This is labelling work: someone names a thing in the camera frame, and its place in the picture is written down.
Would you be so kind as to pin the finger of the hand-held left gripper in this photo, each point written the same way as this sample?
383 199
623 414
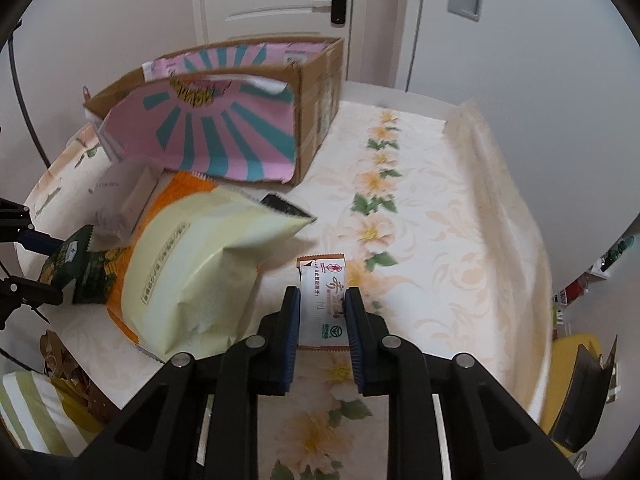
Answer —
42 242
40 294

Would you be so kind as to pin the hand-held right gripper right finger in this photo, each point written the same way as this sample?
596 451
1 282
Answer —
356 342

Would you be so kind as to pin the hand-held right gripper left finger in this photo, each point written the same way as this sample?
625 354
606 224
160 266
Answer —
292 342

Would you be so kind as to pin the white snack bar packet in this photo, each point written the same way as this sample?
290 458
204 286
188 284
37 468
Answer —
320 310

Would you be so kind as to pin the green snack packet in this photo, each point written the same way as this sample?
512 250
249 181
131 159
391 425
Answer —
85 270

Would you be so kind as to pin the yellow orange snack bag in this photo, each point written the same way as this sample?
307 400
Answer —
200 270

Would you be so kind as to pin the cardboard box with pink flaps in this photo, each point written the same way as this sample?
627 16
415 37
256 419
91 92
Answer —
315 90

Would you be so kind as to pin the grey translucent packet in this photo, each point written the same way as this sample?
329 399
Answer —
120 185

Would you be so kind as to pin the green striped cloth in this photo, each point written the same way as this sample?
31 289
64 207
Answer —
30 410

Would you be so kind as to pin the white shelf with bottles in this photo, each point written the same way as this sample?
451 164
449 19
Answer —
600 270

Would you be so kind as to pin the white wardrobe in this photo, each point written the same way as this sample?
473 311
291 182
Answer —
525 60

